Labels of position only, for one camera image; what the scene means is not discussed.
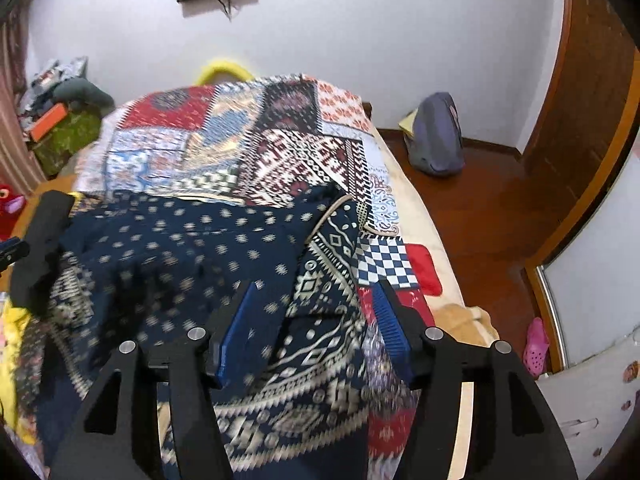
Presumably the red plush toy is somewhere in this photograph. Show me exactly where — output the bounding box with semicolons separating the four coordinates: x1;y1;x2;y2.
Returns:
0;184;26;242

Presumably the brown wooden door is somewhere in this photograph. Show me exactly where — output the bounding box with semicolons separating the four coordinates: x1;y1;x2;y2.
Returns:
524;0;639;268

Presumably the orange flat box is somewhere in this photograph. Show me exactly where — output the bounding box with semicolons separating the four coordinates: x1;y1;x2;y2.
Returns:
29;103;67;142

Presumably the beige fleece blanket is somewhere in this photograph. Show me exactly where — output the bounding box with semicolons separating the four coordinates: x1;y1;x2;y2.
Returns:
433;304;500;348

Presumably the pink rubber clog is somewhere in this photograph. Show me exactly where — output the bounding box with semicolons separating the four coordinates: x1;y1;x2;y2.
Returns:
522;318;549;378

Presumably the black folded garment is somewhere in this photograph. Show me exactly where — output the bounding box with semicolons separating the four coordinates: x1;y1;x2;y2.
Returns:
10;191;75;318

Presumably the yellow garment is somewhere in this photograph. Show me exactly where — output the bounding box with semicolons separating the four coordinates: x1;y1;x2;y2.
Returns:
0;295;37;445

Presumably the patchwork patterned bedspread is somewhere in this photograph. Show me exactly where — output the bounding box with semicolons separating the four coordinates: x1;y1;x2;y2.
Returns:
0;72;446;480

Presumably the white wardrobe door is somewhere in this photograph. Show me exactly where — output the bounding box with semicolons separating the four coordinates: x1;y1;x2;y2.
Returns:
538;143;639;479

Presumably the yellow pillow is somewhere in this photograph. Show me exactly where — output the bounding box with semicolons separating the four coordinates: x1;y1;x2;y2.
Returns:
194;58;254;86

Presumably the grey-blue backpack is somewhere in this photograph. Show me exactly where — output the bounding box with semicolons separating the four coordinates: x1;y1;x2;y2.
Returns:
399;92;465;177

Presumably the dark green cushion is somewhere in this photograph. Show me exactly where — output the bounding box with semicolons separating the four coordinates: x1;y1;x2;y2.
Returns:
51;77;115;110

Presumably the striped pink curtain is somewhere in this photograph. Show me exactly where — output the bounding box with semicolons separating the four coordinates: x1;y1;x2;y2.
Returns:
0;0;46;195

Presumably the navy patterned hooded garment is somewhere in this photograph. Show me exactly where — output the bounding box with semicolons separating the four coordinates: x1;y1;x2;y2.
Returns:
35;184;369;479

